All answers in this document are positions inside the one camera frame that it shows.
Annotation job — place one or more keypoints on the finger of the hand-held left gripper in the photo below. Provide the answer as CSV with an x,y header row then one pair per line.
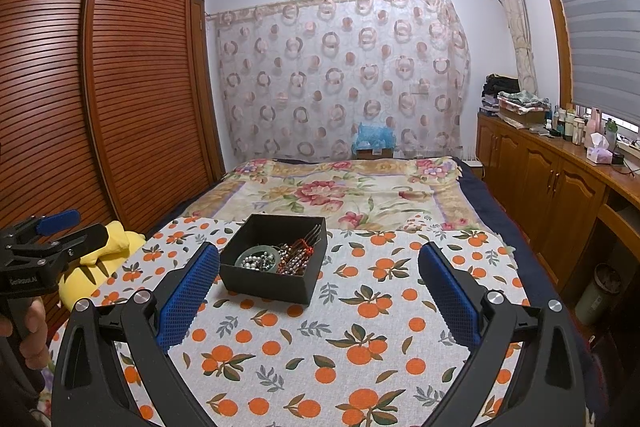
x,y
60,221
82,239

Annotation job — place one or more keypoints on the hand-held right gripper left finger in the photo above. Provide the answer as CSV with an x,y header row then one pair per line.
x,y
190,302

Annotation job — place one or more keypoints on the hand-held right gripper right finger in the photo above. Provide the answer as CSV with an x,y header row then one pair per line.
x,y
450,302

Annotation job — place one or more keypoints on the small glass dish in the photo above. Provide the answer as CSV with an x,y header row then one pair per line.
x,y
245,253

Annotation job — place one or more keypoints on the black cardboard box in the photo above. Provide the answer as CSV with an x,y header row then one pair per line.
x,y
270,284

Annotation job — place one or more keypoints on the red beaded hair comb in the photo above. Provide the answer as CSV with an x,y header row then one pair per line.
x,y
297,252

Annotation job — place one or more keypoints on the person's left forearm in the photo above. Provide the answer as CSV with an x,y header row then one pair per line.
x,y
17,387

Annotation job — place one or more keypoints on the person's left hand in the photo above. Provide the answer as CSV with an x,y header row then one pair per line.
x,y
32,324

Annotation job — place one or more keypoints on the yellow plush toy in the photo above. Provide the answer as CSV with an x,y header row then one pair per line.
x,y
122,242

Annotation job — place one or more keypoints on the dark blue bedsheet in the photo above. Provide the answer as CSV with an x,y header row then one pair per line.
x,y
510,237

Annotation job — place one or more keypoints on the orange fruit print cloth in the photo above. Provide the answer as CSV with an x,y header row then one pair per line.
x,y
325,347

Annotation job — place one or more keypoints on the wooden side cabinet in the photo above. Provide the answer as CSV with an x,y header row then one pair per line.
x,y
540,187

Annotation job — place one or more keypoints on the green trash bin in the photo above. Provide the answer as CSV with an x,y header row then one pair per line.
x,y
597,294

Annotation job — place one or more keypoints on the floral blanket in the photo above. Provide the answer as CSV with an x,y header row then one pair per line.
x,y
350,192

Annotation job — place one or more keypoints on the brown slatted wardrobe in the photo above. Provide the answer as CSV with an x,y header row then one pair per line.
x,y
125,82

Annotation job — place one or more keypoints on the small brown cardboard box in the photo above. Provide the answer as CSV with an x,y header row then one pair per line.
x,y
374,153

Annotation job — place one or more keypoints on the blue plastic bag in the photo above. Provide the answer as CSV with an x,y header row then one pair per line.
x,y
374,136

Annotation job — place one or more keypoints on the pink tissue box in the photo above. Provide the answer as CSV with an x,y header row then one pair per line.
x,y
598,153

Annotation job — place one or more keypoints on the pile of folded clothes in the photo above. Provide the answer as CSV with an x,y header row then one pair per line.
x,y
517,99

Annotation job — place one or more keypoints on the group of cosmetic bottles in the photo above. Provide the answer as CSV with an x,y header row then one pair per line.
x,y
570,122

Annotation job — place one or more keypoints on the circle pattern sheer curtain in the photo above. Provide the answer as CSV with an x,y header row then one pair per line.
x,y
340,77

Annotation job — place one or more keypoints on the tied beige window drape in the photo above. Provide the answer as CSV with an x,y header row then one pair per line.
x,y
515,27

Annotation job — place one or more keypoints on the grey window blind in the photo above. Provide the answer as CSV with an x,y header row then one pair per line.
x,y
600,22

